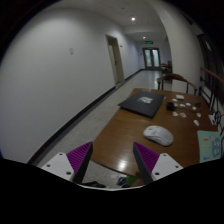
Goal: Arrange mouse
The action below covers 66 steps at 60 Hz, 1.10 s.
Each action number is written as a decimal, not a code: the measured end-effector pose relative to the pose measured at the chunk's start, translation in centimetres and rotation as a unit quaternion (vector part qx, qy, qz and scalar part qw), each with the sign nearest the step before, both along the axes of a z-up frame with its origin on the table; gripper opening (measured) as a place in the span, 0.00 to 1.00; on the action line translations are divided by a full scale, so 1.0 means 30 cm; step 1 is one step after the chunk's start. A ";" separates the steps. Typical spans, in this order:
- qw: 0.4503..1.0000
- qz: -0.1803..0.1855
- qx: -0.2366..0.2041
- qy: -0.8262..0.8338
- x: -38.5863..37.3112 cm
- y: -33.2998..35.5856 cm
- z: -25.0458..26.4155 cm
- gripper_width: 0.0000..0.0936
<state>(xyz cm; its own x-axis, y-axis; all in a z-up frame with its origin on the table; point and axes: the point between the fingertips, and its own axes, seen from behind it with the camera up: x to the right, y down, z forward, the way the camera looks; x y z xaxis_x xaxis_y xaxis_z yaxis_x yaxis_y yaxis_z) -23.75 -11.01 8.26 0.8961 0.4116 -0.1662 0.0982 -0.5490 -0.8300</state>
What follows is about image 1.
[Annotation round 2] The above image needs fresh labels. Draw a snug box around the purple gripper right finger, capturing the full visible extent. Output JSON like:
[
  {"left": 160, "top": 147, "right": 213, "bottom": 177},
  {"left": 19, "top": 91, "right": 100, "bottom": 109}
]
[{"left": 132, "top": 141, "right": 184, "bottom": 185}]

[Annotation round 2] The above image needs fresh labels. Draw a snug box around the wooden chair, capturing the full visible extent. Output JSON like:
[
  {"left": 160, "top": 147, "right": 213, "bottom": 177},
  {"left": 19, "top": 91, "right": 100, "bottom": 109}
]
[{"left": 157, "top": 73, "right": 198, "bottom": 95}]

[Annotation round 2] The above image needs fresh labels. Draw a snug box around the light green booklet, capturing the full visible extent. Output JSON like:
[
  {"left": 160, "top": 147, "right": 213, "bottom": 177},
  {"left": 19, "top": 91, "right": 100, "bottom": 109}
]
[{"left": 197, "top": 130, "right": 222, "bottom": 163}]

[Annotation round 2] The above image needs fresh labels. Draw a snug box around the glass double door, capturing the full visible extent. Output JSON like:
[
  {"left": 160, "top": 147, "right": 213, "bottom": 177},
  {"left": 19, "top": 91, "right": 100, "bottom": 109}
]
[{"left": 143, "top": 48, "right": 160, "bottom": 70}]

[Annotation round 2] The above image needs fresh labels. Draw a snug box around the green exit sign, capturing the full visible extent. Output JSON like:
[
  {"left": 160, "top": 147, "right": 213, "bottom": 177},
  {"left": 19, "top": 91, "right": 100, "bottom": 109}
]
[{"left": 145, "top": 41, "right": 153, "bottom": 45}]

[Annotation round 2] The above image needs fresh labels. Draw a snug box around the small black box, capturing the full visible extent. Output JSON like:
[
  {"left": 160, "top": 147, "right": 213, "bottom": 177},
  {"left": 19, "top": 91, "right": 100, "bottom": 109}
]
[{"left": 166, "top": 102, "right": 175, "bottom": 111}]

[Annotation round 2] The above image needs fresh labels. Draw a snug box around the white rectangular eraser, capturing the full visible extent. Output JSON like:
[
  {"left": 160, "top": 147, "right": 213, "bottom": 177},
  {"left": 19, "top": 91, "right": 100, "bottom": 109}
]
[{"left": 176, "top": 95, "right": 184, "bottom": 100}]

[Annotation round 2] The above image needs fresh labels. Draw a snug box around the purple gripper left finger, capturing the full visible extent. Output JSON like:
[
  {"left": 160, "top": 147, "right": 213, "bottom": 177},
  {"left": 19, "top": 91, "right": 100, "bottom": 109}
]
[{"left": 41, "top": 141, "right": 94, "bottom": 185}]

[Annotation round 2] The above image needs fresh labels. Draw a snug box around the wooden table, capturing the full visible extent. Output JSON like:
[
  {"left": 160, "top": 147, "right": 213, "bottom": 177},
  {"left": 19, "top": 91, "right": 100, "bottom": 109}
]
[{"left": 91, "top": 89, "right": 218, "bottom": 184}]

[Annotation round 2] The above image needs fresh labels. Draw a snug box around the white computer mouse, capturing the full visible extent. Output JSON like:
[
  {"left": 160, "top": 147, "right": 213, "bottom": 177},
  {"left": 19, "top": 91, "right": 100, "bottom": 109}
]
[{"left": 143, "top": 125, "right": 174, "bottom": 146}]

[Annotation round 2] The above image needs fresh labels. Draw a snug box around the black mouse pad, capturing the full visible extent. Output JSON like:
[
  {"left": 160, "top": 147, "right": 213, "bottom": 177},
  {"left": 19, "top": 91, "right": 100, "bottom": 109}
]
[{"left": 119, "top": 91, "right": 165, "bottom": 118}]

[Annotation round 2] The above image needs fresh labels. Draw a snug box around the side doorway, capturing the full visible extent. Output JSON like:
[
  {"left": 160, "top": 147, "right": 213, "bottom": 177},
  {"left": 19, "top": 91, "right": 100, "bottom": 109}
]
[{"left": 106, "top": 35, "right": 124, "bottom": 86}]

